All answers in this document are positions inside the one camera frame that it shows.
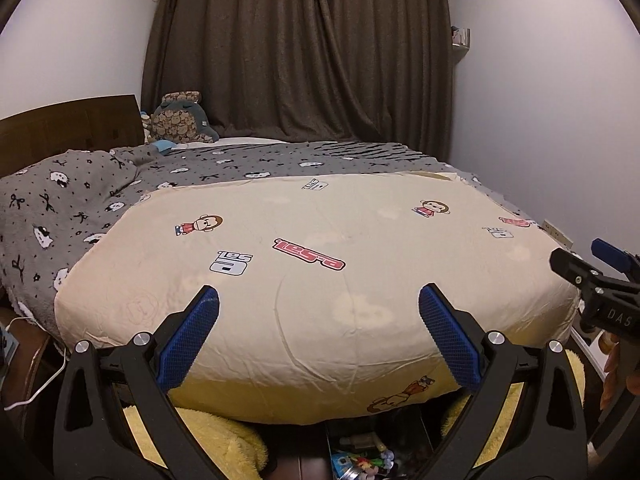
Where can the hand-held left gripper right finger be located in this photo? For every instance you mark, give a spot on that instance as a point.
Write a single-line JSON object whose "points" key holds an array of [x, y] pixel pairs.
{"points": [[447, 340]]}

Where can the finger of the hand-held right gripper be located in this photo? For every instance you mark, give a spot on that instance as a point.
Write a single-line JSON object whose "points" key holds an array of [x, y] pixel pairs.
{"points": [[610, 255], [570, 265]]}

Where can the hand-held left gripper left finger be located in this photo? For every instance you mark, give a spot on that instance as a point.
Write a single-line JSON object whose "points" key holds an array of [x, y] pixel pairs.
{"points": [[192, 340]]}

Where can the dark bin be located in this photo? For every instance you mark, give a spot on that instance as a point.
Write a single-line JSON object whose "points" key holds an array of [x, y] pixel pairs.
{"points": [[400, 435]]}

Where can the person's right hand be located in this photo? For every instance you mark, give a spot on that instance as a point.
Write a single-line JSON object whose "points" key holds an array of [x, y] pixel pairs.
{"points": [[617, 365]]}

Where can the yellow fluffy rug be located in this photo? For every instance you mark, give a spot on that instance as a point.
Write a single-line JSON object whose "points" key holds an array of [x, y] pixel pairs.
{"points": [[225, 442]]}

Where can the cream printed blanket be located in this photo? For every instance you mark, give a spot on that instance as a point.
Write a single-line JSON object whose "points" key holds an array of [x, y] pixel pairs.
{"points": [[325, 240]]}

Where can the wooden nightstand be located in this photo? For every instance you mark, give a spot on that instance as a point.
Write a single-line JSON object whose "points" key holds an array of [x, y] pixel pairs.
{"points": [[30, 360]]}

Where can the grey printed blanket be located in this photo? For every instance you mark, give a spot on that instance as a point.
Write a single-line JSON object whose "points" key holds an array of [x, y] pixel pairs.
{"points": [[65, 200]]}

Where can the small blue cloth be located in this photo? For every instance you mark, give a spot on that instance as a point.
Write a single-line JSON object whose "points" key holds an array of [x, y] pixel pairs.
{"points": [[164, 146]]}

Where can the patterned plush toy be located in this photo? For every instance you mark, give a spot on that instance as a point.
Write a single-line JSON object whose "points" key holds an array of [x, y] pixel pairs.
{"points": [[177, 117]]}

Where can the wooden headboard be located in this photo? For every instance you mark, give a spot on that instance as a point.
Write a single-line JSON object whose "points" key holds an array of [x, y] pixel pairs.
{"points": [[65, 130]]}

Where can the brown curtain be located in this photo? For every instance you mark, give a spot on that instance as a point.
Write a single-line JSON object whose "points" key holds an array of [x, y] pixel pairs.
{"points": [[300, 50]]}

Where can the wall outlet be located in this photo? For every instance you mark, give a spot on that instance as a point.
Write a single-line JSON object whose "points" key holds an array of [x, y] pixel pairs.
{"points": [[556, 232]]}

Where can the wall shelf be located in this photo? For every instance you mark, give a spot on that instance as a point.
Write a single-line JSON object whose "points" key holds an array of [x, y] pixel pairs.
{"points": [[461, 40]]}

